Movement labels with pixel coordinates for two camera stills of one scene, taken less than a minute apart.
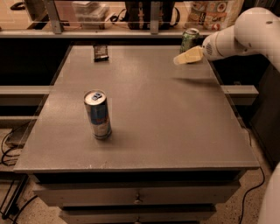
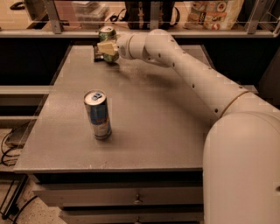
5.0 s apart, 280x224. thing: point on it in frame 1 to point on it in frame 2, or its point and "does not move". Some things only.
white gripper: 207,49 to 123,47
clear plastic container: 91,15 does not move
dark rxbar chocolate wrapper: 101,52 does not move
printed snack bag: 212,15 does not move
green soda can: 190,39 to 108,34
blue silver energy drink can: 95,101 does not move
